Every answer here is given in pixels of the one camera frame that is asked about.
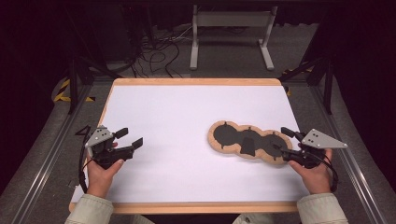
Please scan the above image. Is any yellow black striped floor tape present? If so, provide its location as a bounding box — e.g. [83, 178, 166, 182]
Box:
[281, 63, 314, 97]
[53, 78, 96, 103]

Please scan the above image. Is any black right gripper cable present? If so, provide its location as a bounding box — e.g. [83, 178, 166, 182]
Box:
[311, 152, 340, 193]

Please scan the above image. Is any tan plush pad black backing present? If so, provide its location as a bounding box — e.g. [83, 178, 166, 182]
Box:
[207, 119, 294, 165]

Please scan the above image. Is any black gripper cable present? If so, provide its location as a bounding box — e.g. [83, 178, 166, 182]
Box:
[78, 125, 94, 194]
[311, 152, 340, 193]

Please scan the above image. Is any person's right hand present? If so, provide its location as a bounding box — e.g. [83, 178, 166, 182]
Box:
[288, 148, 333, 195]

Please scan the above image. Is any tangle of black floor cables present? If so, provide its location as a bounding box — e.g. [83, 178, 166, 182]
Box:
[130, 26, 194, 78]

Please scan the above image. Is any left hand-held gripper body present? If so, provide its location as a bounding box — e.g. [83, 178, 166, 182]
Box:
[84, 125, 135, 171]

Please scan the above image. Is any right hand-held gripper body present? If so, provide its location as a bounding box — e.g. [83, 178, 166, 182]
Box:
[288, 128, 348, 170]

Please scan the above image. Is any dark box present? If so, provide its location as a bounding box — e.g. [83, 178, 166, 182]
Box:
[99, 4, 143, 63]

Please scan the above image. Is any person's left hand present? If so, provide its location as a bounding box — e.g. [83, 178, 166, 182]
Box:
[86, 158, 125, 199]

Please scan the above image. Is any black metal stand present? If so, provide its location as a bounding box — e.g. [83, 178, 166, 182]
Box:
[64, 6, 122, 115]
[278, 55, 335, 116]

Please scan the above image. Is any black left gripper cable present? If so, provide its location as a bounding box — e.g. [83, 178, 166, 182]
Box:
[78, 125, 94, 194]

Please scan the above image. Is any white metal frame stand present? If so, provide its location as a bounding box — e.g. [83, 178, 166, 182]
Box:
[190, 4, 279, 72]

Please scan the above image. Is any aluminium floor rail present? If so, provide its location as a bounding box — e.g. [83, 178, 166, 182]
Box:
[311, 83, 390, 224]
[10, 83, 94, 224]

